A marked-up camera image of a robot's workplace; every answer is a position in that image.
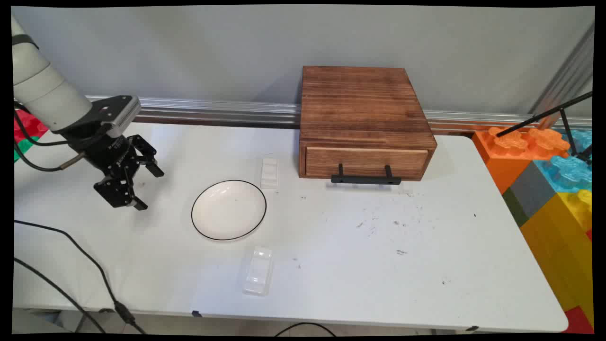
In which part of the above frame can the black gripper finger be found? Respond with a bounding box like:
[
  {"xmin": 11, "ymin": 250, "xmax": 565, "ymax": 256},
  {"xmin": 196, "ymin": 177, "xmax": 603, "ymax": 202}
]
[
  {"xmin": 93, "ymin": 176, "xmax": 149, "ymax": 212},
  {"xmin": 126, "ymin": 134, "xmax": 165, "ymax": 179}
]

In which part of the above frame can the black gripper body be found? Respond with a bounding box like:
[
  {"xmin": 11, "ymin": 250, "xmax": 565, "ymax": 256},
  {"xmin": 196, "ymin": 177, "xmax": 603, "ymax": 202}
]
[{"xmin": 71, "ymin": 135, "xmax": 139, "ymax": 190}]

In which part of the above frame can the black drawer handle bar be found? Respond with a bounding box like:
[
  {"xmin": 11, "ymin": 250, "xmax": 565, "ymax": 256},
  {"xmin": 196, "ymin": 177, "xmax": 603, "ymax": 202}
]
[{"xmin": 330, "ymin": 164, "xmax": 402, "ymax": 186}]

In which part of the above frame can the red studded building block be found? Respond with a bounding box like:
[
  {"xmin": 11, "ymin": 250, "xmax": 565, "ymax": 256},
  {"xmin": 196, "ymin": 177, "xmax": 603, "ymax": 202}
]
[{"xmin": 13, "ymin": 109, "xmax": 49, "ymax": 144}]

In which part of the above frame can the green building block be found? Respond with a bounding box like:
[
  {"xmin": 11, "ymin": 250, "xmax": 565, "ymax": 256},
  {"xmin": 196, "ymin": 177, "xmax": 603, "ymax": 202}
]
[{"xmin": 13, "ymin": 136, "xmax": 39, "ymax": 162}]

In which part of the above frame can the white bowl with black rim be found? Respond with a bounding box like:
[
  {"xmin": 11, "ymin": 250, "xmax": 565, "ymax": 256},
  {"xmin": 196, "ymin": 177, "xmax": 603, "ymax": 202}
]
[{"xmin": 191, "ymin": 179, "xmax": 267, "ymax": 242}]

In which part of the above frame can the small white ribbed tray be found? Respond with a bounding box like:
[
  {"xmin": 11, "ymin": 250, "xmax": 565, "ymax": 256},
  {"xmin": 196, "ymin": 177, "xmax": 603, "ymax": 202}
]
[{"xmin": 260, "ymin": 158, "xmax": 279, "ymax": 190}]

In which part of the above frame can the clear plastic box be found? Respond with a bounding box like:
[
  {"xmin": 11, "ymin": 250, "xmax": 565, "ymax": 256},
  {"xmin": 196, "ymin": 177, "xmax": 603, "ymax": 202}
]
[{"xmin": 242, "ymin": 246, "xmax": 274, "ymax": 297}]

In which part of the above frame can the light wooden drawer front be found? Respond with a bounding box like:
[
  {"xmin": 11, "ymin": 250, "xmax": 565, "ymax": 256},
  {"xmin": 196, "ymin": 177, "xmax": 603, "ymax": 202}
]
[{"xmin": 305, "ymin": 146, "xmax": 429, "ymax": 179}]

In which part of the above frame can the dark brown wooden cabinet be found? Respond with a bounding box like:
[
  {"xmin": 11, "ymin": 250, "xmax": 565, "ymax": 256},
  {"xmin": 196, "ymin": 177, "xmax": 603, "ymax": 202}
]
[{"xmin": 299, "ymin": 66, "xmax": 438, "ymax": 182}]

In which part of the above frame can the orange giant building block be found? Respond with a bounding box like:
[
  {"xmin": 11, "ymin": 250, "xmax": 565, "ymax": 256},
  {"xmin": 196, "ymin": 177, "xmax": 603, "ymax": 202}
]
[{"xmin": 472, "ymin": 126, "xmax": 571, "ymax": 195}]

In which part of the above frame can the grey giant building block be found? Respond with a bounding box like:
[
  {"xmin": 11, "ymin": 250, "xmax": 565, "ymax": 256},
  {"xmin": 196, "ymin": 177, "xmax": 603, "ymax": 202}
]
[{"xmin": 502, "ymin": 161, "xmax": 557, "ymax": 228}]

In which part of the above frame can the black tripod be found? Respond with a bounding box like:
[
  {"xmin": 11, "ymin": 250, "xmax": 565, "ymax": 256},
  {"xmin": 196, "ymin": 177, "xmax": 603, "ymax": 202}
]
[{"xmin": 495, "ymin": 91, "xmax": 594, "ymax": 164}]

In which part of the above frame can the yellow giant building block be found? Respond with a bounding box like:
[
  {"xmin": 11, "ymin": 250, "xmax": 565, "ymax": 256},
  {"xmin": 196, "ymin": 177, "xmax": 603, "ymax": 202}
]
[{"xmin": 519, "ymin": 189, "xmax": 594, "ymax": 328}]

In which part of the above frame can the translucent blue building block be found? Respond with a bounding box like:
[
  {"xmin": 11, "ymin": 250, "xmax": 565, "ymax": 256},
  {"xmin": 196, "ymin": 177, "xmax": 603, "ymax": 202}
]
[{"xmin": 534, "ymin": 128, "xmax": 594, "ymax": 193}]

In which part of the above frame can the red building block beside yellow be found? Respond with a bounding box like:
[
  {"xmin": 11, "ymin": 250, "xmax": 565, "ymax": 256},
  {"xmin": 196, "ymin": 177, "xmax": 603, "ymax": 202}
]
[{"xmin": 562, "ymin": 305, "xmax": 594, "ymax": 335}]

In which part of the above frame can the black cable with metal plug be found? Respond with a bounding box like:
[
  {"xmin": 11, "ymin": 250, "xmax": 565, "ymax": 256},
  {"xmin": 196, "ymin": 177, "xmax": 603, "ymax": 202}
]
[{"xmin": 13, "ymin": 141, "xmax": 88, "ymax": 172}]

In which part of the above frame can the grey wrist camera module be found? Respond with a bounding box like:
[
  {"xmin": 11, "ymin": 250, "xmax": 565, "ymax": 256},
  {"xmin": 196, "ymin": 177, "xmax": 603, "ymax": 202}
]
[{"xmin": 96, "ymin": 95, "xmax": 142, "ymax": 138}]

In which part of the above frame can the black cable with inline connector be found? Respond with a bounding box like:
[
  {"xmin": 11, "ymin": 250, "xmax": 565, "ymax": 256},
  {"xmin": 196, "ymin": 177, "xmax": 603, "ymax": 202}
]
[{"xmin": 13, "ymin": 219, "xmax": 148, "ymax": 336}]

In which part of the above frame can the aluminium rail along wall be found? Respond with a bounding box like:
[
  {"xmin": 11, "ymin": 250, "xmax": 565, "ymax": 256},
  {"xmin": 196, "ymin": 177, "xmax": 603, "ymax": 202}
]
[{"xmin": 85, "ymin": 96, "xmax": 592, "ymax": 135}]

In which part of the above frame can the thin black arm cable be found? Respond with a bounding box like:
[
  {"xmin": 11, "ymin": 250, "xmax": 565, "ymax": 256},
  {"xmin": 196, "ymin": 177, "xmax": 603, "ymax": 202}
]
[{"xmin": 13, "ymin": 100, "xmax": 71, "ymax": 147}]

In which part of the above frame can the plain black table cable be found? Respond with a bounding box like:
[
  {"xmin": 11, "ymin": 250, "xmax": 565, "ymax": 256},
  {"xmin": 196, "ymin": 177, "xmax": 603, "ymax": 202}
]
[{"xmin": 13, "ymin": 257, "xmax": 107, "ymax": 335}]

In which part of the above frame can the black strap on arm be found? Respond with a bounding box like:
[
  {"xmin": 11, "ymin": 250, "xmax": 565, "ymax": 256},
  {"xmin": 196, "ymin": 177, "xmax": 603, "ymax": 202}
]
[{"xmin": 12, "ymin": 34, "xmax": 39, "ymax": 50}]

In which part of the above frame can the black looped cable below table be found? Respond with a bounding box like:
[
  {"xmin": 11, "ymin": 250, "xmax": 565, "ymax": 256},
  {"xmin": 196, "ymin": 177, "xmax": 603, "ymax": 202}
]
[{"xmin": 274, "ymin": 322, "xmax": 338, "ymax": 338}]

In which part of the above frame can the slanted aluminium post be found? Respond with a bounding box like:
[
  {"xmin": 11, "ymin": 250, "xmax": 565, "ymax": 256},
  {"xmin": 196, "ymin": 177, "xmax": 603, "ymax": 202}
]
[{"xmin": 529, "ymin": 23, "xmax": 595, "ymax": 129}]

